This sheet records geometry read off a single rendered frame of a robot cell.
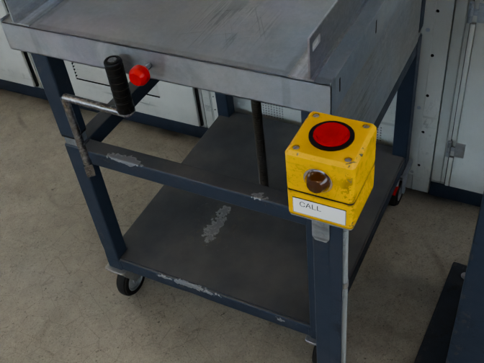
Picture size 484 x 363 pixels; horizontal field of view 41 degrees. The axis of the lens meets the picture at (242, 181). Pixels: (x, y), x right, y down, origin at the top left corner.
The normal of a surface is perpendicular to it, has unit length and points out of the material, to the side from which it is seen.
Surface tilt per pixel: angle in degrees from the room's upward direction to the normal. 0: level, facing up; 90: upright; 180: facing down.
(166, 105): 90
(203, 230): 0
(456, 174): 90
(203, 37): 0
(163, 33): 0
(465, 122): 90
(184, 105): 90
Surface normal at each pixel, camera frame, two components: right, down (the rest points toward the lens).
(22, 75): -0.48, 0.63
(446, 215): -0.10, -0.73
